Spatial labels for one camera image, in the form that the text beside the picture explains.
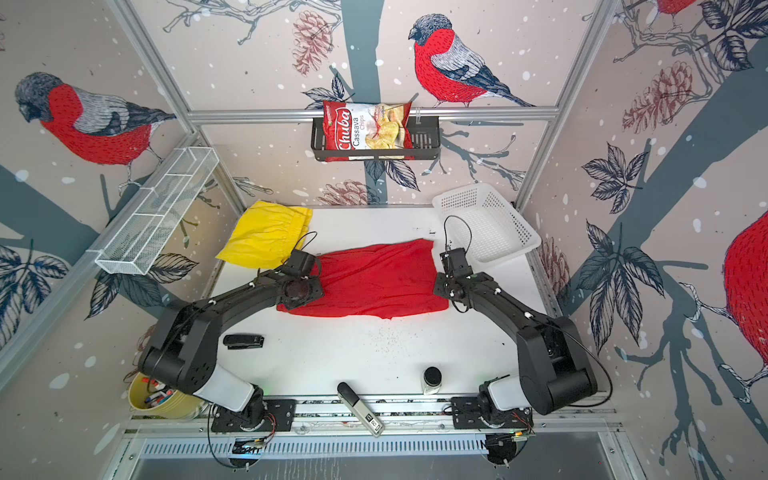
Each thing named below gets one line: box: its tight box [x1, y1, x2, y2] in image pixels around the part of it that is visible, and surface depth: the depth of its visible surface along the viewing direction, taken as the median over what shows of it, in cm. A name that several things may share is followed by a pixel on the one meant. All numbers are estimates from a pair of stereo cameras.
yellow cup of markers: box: [127, 372, 205, 421], surface depth 68 cm
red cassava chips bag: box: [323, 101, 414, 162], surface depth 90 cm
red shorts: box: [277, 239, 449, 319], surface depth 100 cm
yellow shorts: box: [215, 200, 313, 269], surface depth 111 cm
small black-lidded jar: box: [422, 366, 443, 396], surface depth 72 cm
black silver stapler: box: [337, 381, 385, 438], surface depth 73 cm
